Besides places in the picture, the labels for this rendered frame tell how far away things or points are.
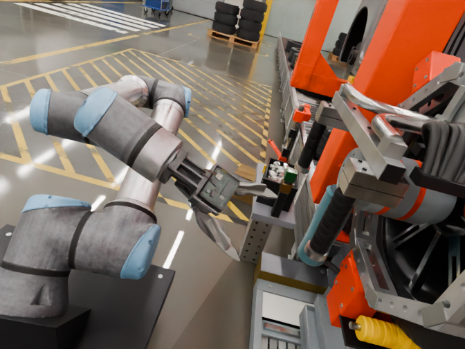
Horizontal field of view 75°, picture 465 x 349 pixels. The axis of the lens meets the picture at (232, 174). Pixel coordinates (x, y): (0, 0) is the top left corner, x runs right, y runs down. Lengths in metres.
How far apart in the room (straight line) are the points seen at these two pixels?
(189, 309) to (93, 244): 0.67
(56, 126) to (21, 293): 0.38
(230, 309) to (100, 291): 0.59
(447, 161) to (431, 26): 0.62
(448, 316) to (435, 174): 0.25
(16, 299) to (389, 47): 1.15
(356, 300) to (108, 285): 0.71
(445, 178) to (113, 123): 0.50
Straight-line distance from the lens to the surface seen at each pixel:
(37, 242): 0.85
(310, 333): 1.30
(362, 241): 0.97
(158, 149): 0.50
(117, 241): 0.80
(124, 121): 0.51
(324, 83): 3.04
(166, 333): 1.31
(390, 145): 0.50
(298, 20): 13.60
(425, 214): 0.75
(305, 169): 0.88
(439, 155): 0.53
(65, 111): 0.67
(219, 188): 0.49
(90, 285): 1.06
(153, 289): 1.04
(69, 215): 0.85
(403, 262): 0.99
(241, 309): 1.43
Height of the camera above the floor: 1.13
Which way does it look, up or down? 30 degrees down
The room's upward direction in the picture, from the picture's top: 15 degrees clockwise
